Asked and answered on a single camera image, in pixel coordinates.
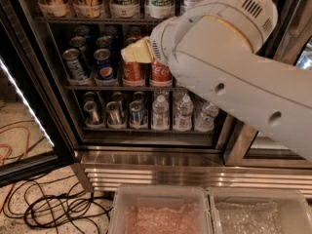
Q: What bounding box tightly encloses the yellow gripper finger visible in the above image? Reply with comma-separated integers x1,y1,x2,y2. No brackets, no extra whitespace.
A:
121,37,153,63

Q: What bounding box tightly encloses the middle diet pepsi can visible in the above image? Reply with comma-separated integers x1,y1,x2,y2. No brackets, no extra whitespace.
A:
69,36,90,62

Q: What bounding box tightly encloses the top wire shelf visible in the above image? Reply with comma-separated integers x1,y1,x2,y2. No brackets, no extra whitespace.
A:
36,16,163,25

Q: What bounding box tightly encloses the water bottle left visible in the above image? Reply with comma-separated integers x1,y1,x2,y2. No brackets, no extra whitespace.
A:
152,95,170,131

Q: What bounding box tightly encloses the open fridge glass door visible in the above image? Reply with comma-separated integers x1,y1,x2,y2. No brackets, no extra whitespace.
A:
0,8,73,187

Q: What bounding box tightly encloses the steel fridge base grille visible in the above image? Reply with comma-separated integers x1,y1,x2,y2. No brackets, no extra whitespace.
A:
79,150,312,199

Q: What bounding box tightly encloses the wire shelf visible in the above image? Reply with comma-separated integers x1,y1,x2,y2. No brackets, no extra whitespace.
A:
63,85,186,92
36,16,163,25

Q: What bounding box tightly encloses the middle orange soda can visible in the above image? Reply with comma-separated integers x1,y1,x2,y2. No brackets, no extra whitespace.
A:
124,37,140,47

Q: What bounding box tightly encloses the water bottle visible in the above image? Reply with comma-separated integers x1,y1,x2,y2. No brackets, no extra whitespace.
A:
152,95,170,131
195,101,219,133
174,95,194,132

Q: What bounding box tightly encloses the black cable bundle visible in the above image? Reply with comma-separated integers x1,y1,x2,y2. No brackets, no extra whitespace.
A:
2,171,113,234

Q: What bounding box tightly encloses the blue pepsi can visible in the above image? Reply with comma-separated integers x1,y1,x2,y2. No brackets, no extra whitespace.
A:
94,49,117,87
96,36,112,51

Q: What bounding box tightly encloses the water bottle middle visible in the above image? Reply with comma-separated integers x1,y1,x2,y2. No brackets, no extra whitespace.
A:
174,95,194,132

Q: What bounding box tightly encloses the front blue pepsi can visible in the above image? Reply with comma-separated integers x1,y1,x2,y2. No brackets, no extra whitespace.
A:
94,49,117,87

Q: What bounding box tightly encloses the clear bin pink wrap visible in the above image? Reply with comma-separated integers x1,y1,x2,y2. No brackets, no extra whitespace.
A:
108,184,213,234

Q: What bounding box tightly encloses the orange soda can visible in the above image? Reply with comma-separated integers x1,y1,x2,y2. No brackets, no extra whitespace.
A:
124,37,140,47
123,62,145,87

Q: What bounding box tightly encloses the front coca-cola can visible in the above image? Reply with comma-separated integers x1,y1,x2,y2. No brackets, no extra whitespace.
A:
150,59,172,88

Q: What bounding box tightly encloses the front diet pepsi can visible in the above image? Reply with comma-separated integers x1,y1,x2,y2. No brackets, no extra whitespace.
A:
61,48,92,86

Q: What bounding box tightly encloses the middle blue pepsi can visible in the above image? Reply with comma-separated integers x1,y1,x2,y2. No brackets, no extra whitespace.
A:
96,36,112,51

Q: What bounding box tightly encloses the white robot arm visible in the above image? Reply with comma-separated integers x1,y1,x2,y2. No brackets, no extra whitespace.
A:
121,0,312,161

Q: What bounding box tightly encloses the front orange soda can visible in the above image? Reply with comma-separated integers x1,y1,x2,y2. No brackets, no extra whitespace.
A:
123,62,145,87

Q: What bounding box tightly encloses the front silver can middle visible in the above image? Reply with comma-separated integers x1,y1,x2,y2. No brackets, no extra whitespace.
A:
106,101,126,129

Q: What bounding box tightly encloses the orange cable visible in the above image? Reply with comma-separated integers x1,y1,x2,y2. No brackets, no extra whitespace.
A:
0,123,31,213

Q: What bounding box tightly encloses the diet pepsi can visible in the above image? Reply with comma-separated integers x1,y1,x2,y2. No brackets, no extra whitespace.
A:
61,48,92,86
69,36,90,62

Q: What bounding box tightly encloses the water bottle right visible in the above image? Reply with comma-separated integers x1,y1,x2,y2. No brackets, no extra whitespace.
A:
195,101,219,133

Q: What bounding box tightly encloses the front silver can left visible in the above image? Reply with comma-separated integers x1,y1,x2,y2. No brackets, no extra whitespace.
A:
84,101,103,128

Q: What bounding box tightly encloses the front blue silver can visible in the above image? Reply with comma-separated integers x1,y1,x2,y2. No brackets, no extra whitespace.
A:
129,100,146,129

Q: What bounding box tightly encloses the middle wire shelf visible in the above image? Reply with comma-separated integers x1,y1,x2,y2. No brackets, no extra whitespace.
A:
63,85,186,92

